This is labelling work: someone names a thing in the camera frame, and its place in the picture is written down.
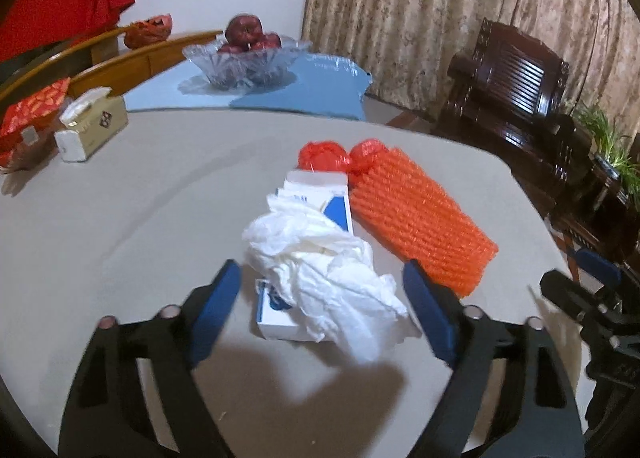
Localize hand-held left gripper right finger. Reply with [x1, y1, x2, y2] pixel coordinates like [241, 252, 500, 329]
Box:
[402, 258, 586, 458]

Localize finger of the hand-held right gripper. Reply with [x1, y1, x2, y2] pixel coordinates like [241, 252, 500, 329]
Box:
[574, 247, 623, 290]
[539, 269, 608, 326]

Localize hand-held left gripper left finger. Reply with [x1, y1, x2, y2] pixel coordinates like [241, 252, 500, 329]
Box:
[58, 258, 243, 458]

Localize large orange foam net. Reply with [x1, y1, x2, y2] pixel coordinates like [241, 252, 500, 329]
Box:
[347, 147, 500, 299]

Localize white plastic bag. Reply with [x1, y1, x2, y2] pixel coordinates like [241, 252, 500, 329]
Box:
[242, 192, 410, 365]

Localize blue and white box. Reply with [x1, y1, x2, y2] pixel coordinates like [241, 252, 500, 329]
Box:
[255, 169, 355, 342]

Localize red plastic bag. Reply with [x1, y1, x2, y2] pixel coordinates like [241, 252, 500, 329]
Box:
[298, 138, 388, 175]

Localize dark wooden side table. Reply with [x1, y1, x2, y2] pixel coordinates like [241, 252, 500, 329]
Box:
[547, 148, 640, 284]

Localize green potted plant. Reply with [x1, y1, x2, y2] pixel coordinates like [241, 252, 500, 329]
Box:
[571, 102, 640, 191]

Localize dark wooden armchair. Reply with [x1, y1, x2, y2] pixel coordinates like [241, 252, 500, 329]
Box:
[434, 17, 577, 166]

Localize beige tissue box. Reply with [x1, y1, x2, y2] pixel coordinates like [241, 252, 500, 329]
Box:
[54, 87, 129, 163]

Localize glass fruit bowl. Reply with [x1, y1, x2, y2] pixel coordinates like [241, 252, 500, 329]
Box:
[178, 35, 312, 95]

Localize blue tablecloth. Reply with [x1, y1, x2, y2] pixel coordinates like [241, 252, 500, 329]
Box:
[121, 52, 374, 122]

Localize wooden cabinet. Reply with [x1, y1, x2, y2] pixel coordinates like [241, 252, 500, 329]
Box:
[0, 29, 224, 106]

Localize red gift box in bowl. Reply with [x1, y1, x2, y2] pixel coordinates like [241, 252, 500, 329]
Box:
[0, 77, 72, 166]

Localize floral beige curtain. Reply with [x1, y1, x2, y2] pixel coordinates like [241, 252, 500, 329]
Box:
[299, 0, 640, 141]

